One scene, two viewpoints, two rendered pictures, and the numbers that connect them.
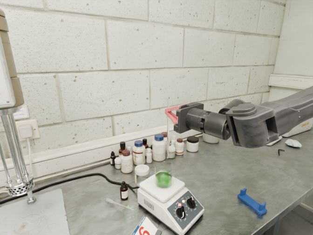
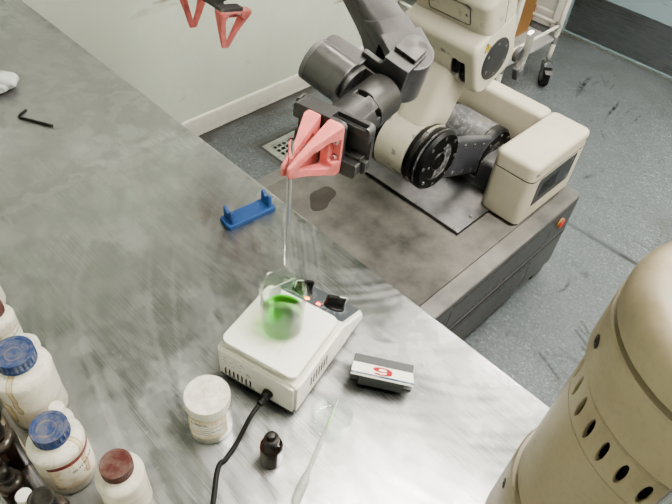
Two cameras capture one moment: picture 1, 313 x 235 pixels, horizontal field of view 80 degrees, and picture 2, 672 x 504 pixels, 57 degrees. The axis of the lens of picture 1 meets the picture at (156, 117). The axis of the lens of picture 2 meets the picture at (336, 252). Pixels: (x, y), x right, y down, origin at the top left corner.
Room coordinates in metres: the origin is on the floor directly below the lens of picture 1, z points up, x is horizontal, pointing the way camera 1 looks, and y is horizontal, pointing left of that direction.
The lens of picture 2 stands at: (0.66, 0.48, 1.52)
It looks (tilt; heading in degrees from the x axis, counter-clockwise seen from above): 46 degrees down; 251
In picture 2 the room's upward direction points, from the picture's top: 7 degrees clockwise
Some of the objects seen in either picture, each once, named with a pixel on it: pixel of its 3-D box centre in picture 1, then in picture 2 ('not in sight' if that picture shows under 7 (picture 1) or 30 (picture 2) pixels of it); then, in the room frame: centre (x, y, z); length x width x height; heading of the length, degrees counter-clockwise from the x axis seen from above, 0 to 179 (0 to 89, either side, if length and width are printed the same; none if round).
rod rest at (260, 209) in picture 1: (252, 200); (247, 208); (0.55, -0.35, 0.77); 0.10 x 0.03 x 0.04; 25
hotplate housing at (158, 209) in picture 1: (167, 198); (290, 336); (0.53, -0.04, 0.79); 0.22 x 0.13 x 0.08; 46
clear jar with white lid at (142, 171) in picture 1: (142, 176); (208, 410); (0.66, 0.06, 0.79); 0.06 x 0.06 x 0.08
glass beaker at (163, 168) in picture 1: (163, 175); (284, 308); (0.55, -0.02, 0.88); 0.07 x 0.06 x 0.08; 142
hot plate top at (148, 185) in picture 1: (162, 184); (281, 330); (0.55, -0.02, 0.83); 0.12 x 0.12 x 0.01; 46
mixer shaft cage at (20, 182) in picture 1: (11, 150); not in sight; (0.46, 0.40, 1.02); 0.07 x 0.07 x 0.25
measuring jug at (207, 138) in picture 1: (212, 128); not in sight; (1.12, -0.36, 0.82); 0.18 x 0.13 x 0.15; 157
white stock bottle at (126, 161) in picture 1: (126, 161); (122, 482); (0.77, 0.14, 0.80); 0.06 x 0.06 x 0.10
